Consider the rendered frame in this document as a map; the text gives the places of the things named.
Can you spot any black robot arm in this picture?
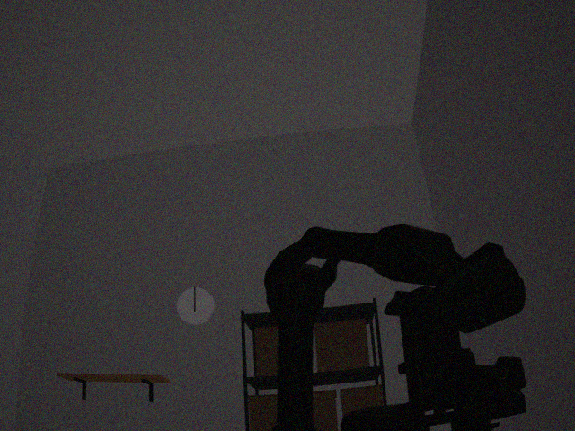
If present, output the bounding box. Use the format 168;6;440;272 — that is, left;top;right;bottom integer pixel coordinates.
264;224;527;431

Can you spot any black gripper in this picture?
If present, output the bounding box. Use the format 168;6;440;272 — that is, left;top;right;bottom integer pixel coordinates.
341;339;527;431

